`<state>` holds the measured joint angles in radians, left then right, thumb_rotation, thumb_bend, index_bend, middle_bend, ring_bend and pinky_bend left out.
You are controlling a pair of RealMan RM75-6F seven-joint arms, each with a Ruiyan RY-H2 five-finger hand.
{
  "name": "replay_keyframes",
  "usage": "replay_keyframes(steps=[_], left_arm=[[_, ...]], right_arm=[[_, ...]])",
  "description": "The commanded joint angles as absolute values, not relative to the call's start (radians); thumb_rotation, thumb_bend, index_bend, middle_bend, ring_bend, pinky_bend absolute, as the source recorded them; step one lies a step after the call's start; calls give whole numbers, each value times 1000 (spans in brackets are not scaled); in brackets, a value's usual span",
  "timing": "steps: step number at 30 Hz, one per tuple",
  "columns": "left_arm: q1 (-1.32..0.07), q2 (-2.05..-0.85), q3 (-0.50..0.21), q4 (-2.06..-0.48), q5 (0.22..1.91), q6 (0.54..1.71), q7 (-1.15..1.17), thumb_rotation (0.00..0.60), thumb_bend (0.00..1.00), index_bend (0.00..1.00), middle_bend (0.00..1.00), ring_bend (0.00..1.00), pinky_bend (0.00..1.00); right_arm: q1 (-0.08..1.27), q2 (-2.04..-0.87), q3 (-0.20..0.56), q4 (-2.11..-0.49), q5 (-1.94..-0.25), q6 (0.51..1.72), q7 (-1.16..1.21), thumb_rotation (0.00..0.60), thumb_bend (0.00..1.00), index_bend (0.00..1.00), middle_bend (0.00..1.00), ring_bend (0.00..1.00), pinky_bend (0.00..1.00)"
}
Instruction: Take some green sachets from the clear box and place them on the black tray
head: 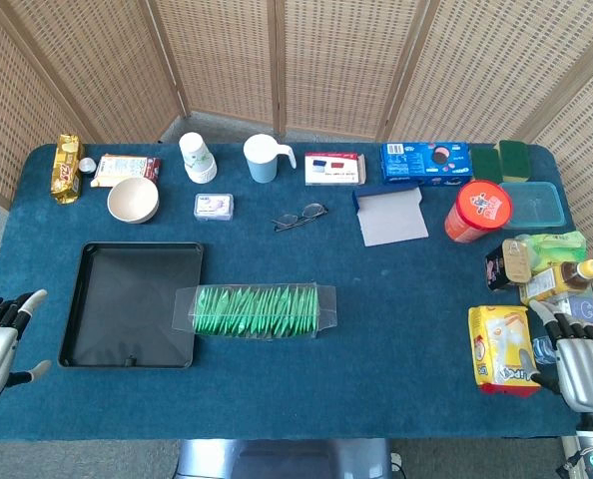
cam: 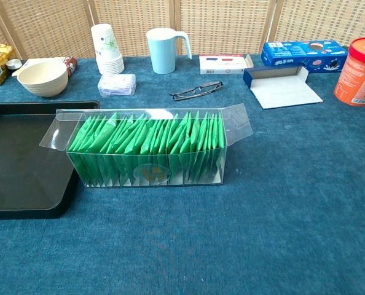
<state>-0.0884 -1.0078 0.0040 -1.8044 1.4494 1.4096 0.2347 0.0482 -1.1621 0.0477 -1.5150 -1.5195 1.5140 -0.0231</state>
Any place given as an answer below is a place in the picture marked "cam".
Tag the transparent plastic sachet box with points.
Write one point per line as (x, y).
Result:
(237, 123)

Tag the green paper sachet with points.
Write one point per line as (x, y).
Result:
(221, 135)
(79, 138)
(111, 129)

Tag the white box red blue print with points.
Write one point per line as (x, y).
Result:
(222, 66)

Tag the open blue white carton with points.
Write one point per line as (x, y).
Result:
(284, 93)

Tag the blue cookie box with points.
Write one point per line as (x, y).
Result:
(293, 56)

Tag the black plastic tray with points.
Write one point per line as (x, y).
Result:
(16, 153)

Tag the light blue pitcher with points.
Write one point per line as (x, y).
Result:
(162, 52)

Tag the white floral paper cup stack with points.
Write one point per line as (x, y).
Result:
(107, 46)

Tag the woven rattan folding screen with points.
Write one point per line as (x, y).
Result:
(225, 24)

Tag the brown snack packet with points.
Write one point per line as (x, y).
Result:
(72, 66)

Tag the cream bowl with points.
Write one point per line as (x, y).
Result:
(42, 77)

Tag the small white tape roll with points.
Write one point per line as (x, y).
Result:
(13, 64)

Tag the orange canister red lid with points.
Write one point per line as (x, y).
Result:
(357, 77)

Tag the black frame eyeglasses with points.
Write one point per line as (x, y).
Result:
(198, 90)

